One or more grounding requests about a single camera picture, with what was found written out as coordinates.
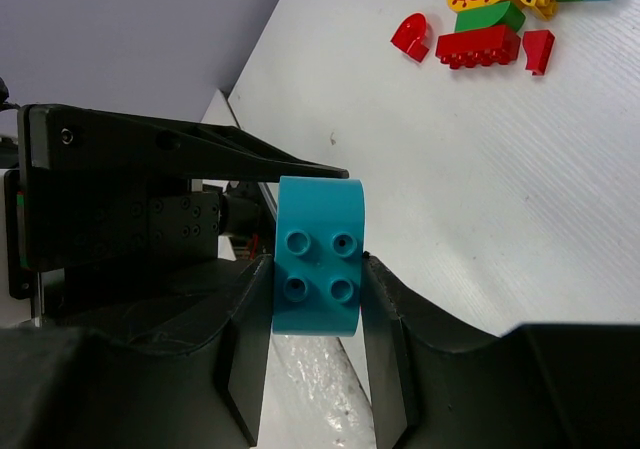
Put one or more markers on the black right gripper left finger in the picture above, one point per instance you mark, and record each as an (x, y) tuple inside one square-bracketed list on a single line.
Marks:
[(186, 370)]

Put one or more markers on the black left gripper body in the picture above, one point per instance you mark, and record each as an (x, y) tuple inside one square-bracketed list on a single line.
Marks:
[(76, 242)]

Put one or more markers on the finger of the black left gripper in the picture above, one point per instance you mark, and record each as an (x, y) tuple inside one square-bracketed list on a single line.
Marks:
[(63, 138)]

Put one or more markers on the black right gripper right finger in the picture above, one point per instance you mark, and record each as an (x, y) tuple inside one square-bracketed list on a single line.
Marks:
[(438, 382)]

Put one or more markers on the teal oval lego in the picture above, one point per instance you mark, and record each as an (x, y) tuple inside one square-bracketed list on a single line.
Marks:
[(319, 247)]

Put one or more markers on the small red curved lego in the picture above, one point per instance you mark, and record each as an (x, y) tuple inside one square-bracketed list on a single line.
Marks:
[(538, 46)]

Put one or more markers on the long red lego brick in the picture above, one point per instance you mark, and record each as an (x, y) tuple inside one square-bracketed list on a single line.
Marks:
[(485, 47)]

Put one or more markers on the red arch lego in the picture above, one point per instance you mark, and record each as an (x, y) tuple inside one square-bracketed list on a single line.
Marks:
[(412, 37)]

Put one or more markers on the green curved lego brick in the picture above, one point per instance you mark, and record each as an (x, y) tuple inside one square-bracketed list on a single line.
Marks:
[(503, 13)]

